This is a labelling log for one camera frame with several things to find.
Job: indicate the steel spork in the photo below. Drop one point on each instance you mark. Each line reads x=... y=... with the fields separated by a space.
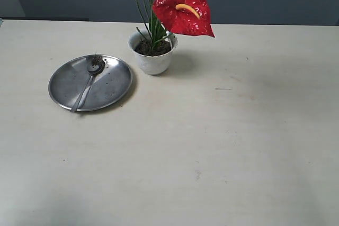
x=94 y=67

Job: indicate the red artificial anthurium flower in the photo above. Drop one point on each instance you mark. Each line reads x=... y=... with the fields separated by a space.
x=163 y=19

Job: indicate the white plastic flower pot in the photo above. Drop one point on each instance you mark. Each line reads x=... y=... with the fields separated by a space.
x=152 y=65

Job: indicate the round steel plate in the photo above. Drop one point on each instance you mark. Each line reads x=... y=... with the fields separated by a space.
x=106 y=88

